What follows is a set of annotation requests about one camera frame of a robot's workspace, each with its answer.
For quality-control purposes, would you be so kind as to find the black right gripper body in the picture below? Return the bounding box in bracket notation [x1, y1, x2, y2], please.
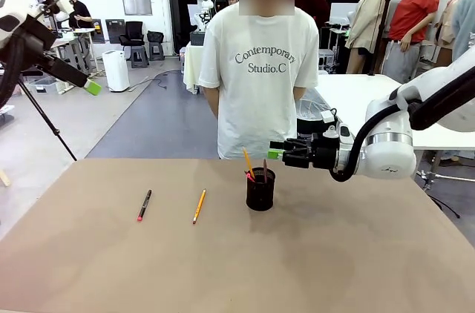
[310, 131, 341, 172]

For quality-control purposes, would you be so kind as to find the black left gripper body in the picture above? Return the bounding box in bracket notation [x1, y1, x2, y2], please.
[14, 17, 57, 69]

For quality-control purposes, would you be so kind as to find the yellow pencil with eraser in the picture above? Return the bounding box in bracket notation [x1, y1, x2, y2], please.
[191, 188, 207, 225]
[242, 147, 257, 180]

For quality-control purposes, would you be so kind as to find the black marker with pink ends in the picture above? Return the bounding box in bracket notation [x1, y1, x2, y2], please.
[136, 188, 153, 223]

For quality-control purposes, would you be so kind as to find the black mesh pen holder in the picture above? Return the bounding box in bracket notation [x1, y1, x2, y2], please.
[246, 167, 277, 212]

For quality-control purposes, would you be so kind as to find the clear plastic bin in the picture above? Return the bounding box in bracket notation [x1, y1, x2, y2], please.
[28, 76, 59, 94]

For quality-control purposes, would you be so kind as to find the white height desk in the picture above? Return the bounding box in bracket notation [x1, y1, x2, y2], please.
[54, 27, 99, 77]

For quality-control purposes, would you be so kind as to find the clear plastic bag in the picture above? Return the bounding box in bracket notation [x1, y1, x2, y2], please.
[295, 87, 335, 122]

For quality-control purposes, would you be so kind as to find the person in white t-shirt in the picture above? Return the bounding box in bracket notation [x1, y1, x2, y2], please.
[198, 0, 321, 161]

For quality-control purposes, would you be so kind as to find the white air purifier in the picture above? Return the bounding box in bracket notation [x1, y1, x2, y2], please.
[101, 50, 131, 93]

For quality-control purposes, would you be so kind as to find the man in black t-shirt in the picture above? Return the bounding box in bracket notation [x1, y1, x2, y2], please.
[60, 0, 94, 30]

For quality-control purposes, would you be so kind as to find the black tripod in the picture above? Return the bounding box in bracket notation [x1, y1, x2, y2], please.
[16, 80, 78, 162]

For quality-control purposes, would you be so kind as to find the white rounded table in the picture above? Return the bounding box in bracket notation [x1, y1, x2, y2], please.
[317, 73, 475, 160]

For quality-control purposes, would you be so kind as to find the grey plastic stool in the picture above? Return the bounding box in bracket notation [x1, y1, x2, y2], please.
[129, 46, 151, 70]

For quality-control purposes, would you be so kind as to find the black office chair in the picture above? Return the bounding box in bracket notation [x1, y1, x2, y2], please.
[119, 20, 145, 49]

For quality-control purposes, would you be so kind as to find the black stacked stool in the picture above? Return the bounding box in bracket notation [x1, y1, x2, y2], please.
[146, 30, 166, 62]

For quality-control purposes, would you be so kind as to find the black light stand base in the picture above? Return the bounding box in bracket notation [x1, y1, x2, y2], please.
[415, 169, 462, 220]

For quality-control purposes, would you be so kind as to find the table with cream cloth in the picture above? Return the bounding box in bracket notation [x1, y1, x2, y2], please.
[182, 42, 209, 96]

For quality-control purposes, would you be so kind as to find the mannequin in beige coat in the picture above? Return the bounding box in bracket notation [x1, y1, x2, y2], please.
[344, 0, 395, 75]

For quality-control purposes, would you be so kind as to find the black equipment box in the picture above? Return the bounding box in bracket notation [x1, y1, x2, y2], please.
[189, 30, 208, 47]

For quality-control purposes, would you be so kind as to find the mannequin with bucket hat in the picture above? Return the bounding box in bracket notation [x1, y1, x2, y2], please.
[437, 0, 475, 64]

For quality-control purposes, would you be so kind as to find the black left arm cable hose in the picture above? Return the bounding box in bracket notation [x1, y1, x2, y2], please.
[0, 35, 24, 108]

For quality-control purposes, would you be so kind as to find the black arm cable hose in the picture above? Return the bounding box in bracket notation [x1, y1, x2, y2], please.
[330, 63, 475, 183]
[0, 35, 24, 108]

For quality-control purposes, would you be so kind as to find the black floor cable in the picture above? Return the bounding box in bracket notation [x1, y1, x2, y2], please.
[129, 68, 183, 92]

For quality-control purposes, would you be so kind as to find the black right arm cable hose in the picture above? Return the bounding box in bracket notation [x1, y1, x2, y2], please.
[330, 63, 475, 183]

